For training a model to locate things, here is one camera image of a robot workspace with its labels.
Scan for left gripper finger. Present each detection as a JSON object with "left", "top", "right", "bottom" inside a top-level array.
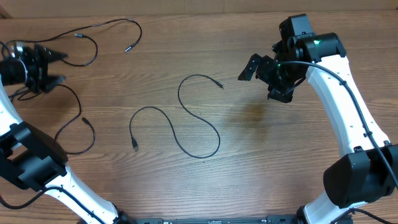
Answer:
[
  {"left": 44, "top": 49, "right": 68, "bottom": 62},
  {"left": 43, "top": 75, "right": 66, "bottom": 93}
]

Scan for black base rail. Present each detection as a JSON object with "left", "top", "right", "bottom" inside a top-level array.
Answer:
[{"left": 133, "top": 215, "right": 306, "bottom": 224}]

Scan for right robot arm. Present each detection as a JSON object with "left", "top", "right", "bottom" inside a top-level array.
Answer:
[{"left": 239, "top": 14, "right": 397, "bottom": 223}]

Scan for black USB cable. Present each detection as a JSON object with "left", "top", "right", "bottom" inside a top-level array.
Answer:
[{"left": 129, "top": 73, "right": 225, "bottom": 159}]

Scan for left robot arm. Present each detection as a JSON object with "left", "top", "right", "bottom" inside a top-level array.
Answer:
[{"left": 1, "top": 44, "right": 133, "bottom": 223}]

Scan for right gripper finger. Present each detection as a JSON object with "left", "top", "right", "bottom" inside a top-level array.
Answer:
[
  {"left": 267, "top": 89, "right": 293, "bottom": 103},
  {"left": 238, "top": 54, "right": 262, "bottom": 81}
]

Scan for black cable silver plugs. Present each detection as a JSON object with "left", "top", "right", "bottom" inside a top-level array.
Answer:
[{"left": 1, "top": 18, "right": 143, "bottom": 67}]

